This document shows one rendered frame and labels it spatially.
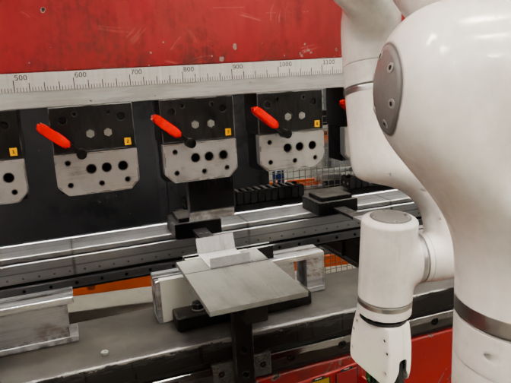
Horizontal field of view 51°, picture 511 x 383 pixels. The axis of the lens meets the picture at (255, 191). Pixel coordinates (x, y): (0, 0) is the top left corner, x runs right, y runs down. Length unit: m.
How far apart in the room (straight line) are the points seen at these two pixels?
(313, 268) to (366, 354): 0.38
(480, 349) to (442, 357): 0.94
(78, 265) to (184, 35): 0.63
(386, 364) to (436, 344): 0.49
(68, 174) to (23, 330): 0.32
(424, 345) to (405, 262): 0.54
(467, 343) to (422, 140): 0.17
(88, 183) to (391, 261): 0.57
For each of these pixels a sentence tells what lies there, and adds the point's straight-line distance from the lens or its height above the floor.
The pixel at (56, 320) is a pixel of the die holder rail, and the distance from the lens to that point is 1.14.
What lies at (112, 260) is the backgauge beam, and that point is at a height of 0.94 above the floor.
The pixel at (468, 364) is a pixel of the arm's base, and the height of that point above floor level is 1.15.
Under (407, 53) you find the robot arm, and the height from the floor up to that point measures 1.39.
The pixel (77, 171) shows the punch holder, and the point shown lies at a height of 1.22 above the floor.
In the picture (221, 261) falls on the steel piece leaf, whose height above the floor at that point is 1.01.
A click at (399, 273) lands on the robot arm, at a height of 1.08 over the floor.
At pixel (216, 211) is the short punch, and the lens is 1.15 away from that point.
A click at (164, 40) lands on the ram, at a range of 1.05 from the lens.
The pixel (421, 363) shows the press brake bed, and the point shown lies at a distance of 1.35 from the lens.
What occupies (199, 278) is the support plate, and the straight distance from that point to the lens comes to 1.04.
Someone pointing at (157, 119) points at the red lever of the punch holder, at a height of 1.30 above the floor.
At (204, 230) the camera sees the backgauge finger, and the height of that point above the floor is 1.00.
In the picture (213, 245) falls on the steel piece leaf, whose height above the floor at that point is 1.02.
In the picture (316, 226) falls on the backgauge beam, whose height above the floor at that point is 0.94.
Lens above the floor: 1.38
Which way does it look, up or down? 13 degrees down
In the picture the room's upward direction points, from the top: 3 degrees counter-clockwise
